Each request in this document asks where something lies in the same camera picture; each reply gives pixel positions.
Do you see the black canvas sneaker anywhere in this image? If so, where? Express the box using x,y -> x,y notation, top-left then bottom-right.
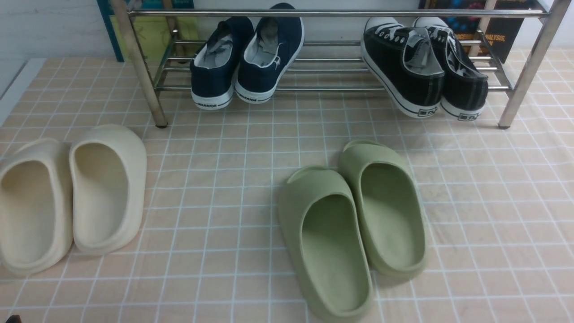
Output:
413,17 -> 488,122
361,17 -> 445,119

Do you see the metal shoe rack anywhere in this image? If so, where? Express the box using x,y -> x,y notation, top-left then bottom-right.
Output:
110,0 -> 571,130

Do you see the green foam slide left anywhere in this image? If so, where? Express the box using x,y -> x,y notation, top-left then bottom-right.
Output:
278,166 -> 373,323

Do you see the green foam slide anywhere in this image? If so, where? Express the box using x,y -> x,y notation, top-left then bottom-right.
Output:
338,140 -> 426,279
278,166 -> 373,323

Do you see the green foam slide right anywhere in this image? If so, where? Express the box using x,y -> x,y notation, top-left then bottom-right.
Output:
338,140 -> 426,279

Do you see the navy canvas sneaker left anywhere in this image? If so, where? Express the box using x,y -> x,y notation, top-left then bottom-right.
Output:
190,17 -> 254,111

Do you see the navy canvas sneaker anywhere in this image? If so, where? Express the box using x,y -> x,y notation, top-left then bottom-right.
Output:
190,17 -> 254,111
235,17 -> 305,104

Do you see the navy canvas sneaker right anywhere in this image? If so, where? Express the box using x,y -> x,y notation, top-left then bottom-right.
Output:
235,17 -> 305,104

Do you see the teal framed yellow board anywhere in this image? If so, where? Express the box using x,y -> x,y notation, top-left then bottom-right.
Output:
97,0 -> 199,62

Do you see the cream foam slide right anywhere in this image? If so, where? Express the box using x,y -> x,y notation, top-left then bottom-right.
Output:
69,124 -> 147,255

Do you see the cream foam slide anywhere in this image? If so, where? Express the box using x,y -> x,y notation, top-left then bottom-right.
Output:
69,124 -> 147,255
0,138 -> 73,276

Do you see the black poster board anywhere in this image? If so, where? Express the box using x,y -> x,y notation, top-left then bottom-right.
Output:
418,0 -> 533,63

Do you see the cream foam slide left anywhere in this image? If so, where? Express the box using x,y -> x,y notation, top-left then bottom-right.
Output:
0,138 -> 73,276

